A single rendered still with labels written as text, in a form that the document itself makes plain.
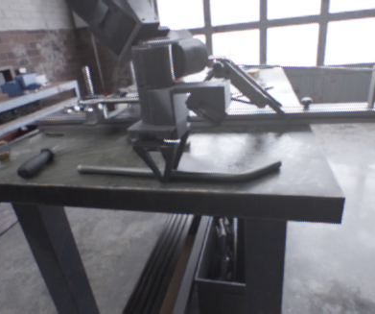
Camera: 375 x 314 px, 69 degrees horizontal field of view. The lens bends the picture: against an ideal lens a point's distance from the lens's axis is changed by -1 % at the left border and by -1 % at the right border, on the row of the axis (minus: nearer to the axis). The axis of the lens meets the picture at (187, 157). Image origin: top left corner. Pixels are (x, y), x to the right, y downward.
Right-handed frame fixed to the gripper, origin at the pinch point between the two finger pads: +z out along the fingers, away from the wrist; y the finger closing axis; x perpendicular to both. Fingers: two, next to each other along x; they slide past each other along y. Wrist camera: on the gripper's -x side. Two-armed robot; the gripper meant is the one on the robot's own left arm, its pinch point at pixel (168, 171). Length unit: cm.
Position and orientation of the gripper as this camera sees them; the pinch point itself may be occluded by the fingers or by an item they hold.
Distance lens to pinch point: 46.2
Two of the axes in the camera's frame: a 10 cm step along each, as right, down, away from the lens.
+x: -9.5, -0.3, 3.1
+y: 3.0, -4.1, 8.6
